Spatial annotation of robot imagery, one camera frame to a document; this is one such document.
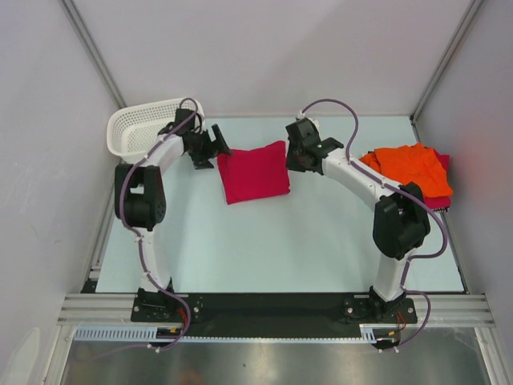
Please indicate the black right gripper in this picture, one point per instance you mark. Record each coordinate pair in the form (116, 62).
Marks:
(291, 164)

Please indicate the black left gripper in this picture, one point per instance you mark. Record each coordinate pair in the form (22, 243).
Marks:
(212, 150)

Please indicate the magenta t shirt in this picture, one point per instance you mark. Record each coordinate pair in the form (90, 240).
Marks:
(440, 204)
(254, 174)

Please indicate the orange t shirt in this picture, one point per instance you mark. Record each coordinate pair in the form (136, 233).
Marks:
(424, 166)

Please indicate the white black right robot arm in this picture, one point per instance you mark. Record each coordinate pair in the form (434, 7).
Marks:
(400, 222)

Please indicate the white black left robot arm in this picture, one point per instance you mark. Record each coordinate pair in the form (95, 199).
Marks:
(140, 201)

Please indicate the white perforated plastic basket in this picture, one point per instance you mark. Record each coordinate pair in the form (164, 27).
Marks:
(132, 132)

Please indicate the magenta folded t shirt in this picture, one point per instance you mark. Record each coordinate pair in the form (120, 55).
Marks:
(440, 204)

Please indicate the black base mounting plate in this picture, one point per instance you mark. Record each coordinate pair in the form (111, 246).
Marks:
(273, 315)

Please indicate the aluminium left corner post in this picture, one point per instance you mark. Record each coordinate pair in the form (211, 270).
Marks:
(92, 51)

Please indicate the aluminium corner post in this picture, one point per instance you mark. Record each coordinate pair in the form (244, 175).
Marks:
(92, 51)
(456, 40)

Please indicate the white slotted cable duct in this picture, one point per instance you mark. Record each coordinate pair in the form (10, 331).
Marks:
(156, 334)

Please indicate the aluminium front frame rail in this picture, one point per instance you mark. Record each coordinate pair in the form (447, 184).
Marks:
(447, 310)

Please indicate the aluminium right corner post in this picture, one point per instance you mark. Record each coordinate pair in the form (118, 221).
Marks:
(456, 40)

